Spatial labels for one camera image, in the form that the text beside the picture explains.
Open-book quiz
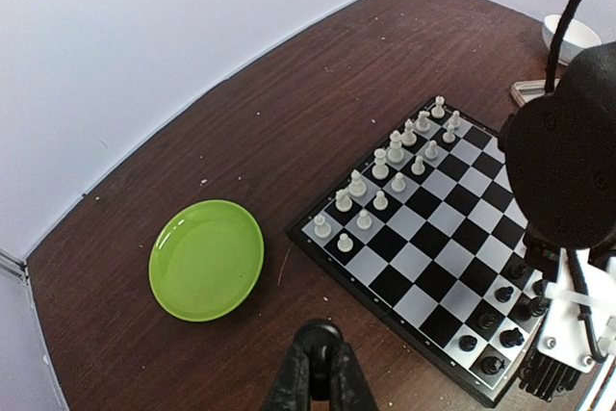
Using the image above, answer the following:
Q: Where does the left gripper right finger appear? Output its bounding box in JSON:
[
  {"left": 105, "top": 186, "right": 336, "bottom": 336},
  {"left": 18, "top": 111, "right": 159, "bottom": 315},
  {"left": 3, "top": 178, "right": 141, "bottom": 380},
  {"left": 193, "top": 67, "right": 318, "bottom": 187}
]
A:
[{"left": 329, "top": 343, "right": 378, "bottom": 411}]

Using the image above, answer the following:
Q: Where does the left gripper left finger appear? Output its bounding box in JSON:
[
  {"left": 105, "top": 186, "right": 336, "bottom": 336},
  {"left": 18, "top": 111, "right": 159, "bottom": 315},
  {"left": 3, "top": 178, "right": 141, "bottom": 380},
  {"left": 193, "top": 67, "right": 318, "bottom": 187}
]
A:
[{"left": 262, "top": 343, "right": 311, "bottom": 411}]

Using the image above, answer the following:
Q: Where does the black chess pawn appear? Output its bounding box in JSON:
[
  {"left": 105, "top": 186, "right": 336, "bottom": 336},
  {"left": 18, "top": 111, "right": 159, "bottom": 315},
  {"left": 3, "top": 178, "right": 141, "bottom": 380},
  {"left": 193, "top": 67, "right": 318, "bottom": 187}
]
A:
[
  {"left": 458, "top": 334, "right": 477, "bottom": 352},
  {"left": 294, "top": 319, "right": 344, "bottom": 361},
  {"left": 478, "top": 312, "right": 502, "bottom": 330},
  {"left": 495, "top": 286, "right": 514, "bottom": 303}
]

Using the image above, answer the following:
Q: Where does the black knight piece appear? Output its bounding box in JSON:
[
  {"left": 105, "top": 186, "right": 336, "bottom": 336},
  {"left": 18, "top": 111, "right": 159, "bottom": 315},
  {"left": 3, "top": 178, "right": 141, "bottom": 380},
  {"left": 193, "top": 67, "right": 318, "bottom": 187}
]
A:
[{"left": 499, "top": 327, "right": 525, "bottom": 348}]

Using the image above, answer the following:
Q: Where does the black white chess board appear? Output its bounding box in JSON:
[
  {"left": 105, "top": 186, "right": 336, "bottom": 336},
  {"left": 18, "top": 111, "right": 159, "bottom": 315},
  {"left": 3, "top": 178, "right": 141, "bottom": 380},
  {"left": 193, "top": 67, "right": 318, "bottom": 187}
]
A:
[{"left": 288, "top": 102, "right": 541, "bottom": 407}]

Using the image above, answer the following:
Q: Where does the black bishop piece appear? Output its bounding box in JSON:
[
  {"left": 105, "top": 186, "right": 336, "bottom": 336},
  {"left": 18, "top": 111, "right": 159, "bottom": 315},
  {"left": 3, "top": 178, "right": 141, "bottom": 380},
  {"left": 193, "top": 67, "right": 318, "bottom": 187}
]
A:
[{"left": 526, "top": 296, "right": 550, "bottom": 318}]

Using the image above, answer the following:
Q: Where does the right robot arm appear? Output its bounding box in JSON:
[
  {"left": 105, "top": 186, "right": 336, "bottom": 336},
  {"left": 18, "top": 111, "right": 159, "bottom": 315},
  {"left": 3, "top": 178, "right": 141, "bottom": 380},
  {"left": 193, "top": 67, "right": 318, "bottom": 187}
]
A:
[{"left": 499, "top": 42, "right": 615, "bottom": 262}]

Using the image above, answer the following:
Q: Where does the white pawn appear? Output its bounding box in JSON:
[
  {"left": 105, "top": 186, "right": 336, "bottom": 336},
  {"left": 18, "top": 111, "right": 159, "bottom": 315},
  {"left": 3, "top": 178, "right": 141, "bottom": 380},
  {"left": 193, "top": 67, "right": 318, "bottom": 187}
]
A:
[
  {"left": 356, "top": 209, "right": 372, "bottom": 230},
  {"left": 372, "top": 190, "right": 389, "bottom": 211},
  {"left": 442, "top": 123, "right": 456, "bottom": 144},
  {"left": 337, "top": 233, "right": 353, "bottom": 253},
  {"left": 423, "top": 140, "right": 439, "bottom": 160},
  {"left": 391, "top": 172, "right": 406, "bottom": 193},
  {"left": 411, "top": 156, "right": 425, "bottom": 176},
  {"left": 449, "top": 111, "right": 460, "bottom": 128}
]

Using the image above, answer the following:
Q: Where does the green plate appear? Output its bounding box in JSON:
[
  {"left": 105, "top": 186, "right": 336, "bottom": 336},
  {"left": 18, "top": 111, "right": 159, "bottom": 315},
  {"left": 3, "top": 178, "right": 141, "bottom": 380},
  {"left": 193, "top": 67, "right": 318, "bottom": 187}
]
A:
[{"left": 148, "top": 199, "right": 265, "bottom": 322}]

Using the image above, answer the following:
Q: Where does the white knight piece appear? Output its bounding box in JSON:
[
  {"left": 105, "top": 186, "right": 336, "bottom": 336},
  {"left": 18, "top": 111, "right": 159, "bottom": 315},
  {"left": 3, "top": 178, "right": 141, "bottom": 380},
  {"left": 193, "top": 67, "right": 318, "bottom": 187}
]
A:
[
  {"left": 335, "top": 188, "right": 353, "bottom": 213},
  {"left": 415, "top": 111, "right": 430, "bottom": 133}
]

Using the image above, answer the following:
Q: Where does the white bishop piece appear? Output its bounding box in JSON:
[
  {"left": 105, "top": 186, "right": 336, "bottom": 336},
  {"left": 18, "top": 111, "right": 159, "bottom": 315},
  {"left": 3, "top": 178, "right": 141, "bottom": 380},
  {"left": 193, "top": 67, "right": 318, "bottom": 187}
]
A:
[
  {"left": 400, "top": 118, "right": 417, "bottom": 147},
  {"left": 347, "top": 169, "right": 367, "bottom": 197}
]

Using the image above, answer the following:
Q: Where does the white queen piece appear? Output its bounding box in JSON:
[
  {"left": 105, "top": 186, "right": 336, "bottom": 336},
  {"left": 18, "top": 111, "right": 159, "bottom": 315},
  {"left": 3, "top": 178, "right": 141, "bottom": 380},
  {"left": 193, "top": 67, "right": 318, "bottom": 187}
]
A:
[{"left": 386, "top": 130, "right": 405, "bottom": 165}]

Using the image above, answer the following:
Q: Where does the white rook piece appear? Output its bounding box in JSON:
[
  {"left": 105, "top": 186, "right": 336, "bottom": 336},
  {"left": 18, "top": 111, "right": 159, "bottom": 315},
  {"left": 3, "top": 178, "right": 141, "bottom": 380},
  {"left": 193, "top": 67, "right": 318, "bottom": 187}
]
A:
[{"left": 430, "top": 95, "right": 445, "bottom": 119}]

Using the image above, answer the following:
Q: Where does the wooden metal tray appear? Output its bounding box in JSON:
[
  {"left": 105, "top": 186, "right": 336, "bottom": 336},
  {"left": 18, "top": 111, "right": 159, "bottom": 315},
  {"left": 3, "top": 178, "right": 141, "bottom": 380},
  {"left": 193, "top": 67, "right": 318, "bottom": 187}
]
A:
[{"left": 510, "top": 80, "right": 545, "bottom": 107}]

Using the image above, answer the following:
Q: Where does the white bowl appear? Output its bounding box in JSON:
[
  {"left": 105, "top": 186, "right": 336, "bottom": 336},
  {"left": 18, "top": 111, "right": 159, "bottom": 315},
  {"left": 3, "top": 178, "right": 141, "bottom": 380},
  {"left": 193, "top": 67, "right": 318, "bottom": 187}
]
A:
[{"left": 542, "top": 14, "right": 602, "bottom": 65}]

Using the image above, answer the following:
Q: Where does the left aluminium frame post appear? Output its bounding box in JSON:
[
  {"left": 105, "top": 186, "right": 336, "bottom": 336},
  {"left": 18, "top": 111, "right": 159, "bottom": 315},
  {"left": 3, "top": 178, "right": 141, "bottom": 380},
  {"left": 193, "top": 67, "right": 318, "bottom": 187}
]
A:
[{"left": 0, "top": 249, "right": 29, "bottom": 283}]

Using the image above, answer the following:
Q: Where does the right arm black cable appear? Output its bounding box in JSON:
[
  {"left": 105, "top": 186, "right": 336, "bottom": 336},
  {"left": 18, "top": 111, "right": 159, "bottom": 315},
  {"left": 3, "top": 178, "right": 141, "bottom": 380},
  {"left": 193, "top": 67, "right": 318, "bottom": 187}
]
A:
[{"left": 546, "top": 0, "right": 616, "bottom": 94}]

